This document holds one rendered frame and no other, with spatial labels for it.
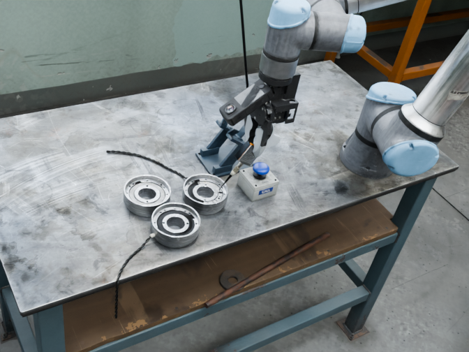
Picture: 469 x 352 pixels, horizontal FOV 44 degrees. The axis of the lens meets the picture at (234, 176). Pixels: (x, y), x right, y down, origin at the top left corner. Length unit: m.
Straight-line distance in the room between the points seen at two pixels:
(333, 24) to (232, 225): 0.49
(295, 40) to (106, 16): 1.84
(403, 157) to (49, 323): 0.84
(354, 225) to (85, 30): 1.67
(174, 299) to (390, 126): 0.67
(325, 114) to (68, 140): 0.74
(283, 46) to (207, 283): 0.66
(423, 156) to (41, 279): 0.86
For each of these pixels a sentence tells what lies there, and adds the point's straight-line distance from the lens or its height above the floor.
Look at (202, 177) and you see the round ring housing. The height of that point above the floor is 0.83.
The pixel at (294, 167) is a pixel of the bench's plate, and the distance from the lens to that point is 1.51.
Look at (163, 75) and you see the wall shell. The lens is 3.20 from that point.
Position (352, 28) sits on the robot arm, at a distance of 1.18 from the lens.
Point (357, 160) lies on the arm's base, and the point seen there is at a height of 0.84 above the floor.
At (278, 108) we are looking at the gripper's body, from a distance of 1.23.
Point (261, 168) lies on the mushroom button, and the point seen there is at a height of 0.87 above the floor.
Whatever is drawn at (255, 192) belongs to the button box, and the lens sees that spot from 1.36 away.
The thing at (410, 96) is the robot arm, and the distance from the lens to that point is 1.48.
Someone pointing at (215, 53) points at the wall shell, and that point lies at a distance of 3.29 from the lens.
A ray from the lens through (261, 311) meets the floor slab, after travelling 2.19.
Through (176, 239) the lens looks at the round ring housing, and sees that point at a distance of 1.22.
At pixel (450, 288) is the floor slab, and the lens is 2.56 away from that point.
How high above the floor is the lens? 1.72
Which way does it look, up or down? 40 degrees down
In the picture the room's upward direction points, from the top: 11 degrees clockwise
